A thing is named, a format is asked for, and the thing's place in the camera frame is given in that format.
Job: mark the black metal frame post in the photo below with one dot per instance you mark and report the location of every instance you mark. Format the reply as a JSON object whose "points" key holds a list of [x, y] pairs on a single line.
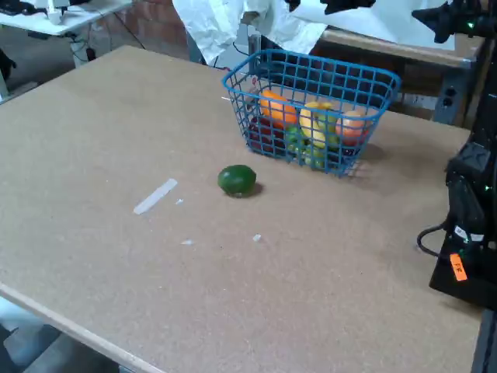
{"points": [[485, 346]]}

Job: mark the dark red toy fruit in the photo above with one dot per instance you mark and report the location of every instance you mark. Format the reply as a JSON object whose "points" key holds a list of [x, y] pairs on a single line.
{"points": [[268, 134]]}

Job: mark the wooden workbench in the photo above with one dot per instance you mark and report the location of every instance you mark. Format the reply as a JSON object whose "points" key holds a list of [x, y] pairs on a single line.
{"points": [[388, 44]]}

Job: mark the peach coloured toy fruit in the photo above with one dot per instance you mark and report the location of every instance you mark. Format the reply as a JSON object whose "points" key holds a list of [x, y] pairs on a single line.
{"points": [[351, 126]]}

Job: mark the long white tape strip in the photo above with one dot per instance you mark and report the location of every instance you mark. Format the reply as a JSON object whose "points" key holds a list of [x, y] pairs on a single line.
{"points": [[153, 197]]}

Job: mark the white object on desk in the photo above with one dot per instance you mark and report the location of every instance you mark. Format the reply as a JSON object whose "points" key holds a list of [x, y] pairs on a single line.
{"points": [[56, 13]]}

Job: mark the grey metal bench leg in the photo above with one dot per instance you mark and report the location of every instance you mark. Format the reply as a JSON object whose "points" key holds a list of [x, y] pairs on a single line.
{"points": [[460, 89]]}

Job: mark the round green toy fruit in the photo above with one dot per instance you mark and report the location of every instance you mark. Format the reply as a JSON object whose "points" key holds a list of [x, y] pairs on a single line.
{"points": [[237, 179]]}

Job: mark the white background desk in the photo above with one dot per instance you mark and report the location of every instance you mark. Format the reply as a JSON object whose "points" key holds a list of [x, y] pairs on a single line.
{"points": [[77, 17]]}

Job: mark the black background object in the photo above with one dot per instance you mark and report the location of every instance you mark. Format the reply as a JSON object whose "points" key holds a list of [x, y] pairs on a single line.
{"points": [[5, 64]]}

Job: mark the green toy grapes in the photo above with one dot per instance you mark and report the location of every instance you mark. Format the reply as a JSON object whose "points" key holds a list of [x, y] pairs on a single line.
{"points": [[314, 159]]}

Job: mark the white crumpled cloth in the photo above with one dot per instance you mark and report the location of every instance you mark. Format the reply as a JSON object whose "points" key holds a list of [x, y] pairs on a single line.
{"points": [[209, 27]]}

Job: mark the orange toy fruit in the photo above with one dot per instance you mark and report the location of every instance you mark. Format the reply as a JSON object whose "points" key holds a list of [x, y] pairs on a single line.
{"points": [[277, 110]]}

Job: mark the yellow toy banana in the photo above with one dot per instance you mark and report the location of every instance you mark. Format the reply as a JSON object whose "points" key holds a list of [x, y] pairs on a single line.
{"points": [[308, 126]]}

